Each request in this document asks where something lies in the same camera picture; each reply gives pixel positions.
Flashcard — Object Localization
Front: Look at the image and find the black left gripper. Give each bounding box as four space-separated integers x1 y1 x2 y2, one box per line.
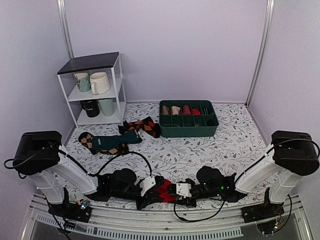
110 185 163 211

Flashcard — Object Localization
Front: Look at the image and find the red sock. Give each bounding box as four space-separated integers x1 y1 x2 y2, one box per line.
192 108 201 116
156 179 177 203

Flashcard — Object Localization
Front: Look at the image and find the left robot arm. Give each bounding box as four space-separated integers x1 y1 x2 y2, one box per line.
11 131 166 217

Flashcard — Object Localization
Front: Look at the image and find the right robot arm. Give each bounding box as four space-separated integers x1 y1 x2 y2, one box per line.
166 130 320 218

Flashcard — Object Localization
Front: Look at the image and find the black orange argyle sock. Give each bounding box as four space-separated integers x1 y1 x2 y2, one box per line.
118 116 161 139

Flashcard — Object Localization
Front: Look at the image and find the dark teal sock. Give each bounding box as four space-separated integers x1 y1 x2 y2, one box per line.
91 130 143 151

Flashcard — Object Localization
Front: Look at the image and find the green divided organizer box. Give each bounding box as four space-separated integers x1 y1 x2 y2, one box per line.
159 100 219 138

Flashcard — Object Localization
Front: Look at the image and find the floral table cloth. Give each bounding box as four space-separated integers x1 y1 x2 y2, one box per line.
56 101 280 211

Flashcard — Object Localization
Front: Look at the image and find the tan rolled sock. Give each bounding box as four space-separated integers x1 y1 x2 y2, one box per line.
161 105 170 116

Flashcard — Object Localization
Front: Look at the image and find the brown argyle sock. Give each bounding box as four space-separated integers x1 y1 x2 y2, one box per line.
78 132 129 155

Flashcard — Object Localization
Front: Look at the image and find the maroon rolled sock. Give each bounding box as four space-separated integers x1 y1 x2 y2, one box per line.
182 105 192 116

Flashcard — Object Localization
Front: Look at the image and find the red rolled sock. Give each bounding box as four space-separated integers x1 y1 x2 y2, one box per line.
192 108 201 116

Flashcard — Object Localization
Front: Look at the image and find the beige rolled sock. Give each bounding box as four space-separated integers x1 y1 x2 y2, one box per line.
171 105 181 116

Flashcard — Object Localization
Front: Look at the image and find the mint green mug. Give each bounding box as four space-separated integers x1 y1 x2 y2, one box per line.
98 98 114 117

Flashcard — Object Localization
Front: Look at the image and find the black mug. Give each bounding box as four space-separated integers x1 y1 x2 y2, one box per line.
80 99 100 118

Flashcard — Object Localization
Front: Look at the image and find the white shelf rack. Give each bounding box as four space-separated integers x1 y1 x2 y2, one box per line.
57 52 127 128

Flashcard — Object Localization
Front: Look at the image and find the cream mug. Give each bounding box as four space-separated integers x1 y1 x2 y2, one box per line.
89 72 110 95

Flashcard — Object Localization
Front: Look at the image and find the teal patterned mug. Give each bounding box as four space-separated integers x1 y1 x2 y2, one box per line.
73 71 91 93

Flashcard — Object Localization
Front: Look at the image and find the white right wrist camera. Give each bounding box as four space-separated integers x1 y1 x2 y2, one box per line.
176 183 192 198

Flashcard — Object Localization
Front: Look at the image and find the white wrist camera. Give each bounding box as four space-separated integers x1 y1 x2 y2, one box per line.
138 176 156 197
176 183 192 198

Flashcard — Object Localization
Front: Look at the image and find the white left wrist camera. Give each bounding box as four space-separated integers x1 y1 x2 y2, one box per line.
138 176 156 197

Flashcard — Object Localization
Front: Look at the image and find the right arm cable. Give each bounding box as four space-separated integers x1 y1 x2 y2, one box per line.
173 197 226 223

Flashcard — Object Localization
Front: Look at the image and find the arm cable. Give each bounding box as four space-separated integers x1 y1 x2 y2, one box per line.
87 150 153 178
173 197 226 223

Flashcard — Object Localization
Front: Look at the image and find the aluminium front rail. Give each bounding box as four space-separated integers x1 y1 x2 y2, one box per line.
20 193 316 240

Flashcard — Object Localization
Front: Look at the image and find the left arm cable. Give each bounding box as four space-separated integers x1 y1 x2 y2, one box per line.
87 150 153 178

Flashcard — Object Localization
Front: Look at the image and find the left aluminium corner post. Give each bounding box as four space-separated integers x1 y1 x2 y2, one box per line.
56 0 74 59

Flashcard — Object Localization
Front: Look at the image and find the aluminium corner post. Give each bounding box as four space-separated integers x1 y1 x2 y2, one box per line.
56 0 74 59
245 0 275 108

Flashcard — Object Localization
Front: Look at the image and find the right aluminium corner post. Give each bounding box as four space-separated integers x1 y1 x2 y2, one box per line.
245 0 275 108

